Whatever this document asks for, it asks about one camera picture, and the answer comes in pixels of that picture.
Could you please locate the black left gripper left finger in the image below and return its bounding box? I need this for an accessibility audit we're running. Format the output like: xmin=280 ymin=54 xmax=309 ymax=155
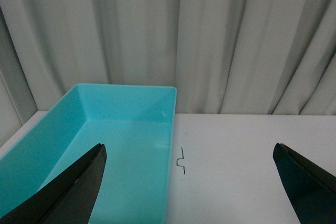
xmin=1 ymin=143 xmax=107 ymax=223

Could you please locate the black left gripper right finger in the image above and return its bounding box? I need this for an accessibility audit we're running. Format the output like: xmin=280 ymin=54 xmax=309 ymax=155
xmin=272 ymin=143 xmax=335 ymax=223

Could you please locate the turquoise plastic bin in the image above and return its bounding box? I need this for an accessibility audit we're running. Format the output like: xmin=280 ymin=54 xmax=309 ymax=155
xmin=1 ymin=84 xmax=176 ymax=223

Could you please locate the grey curtain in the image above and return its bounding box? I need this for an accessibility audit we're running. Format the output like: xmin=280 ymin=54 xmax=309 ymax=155
xmin=0 ymin=0 xmax=336 ymax=127

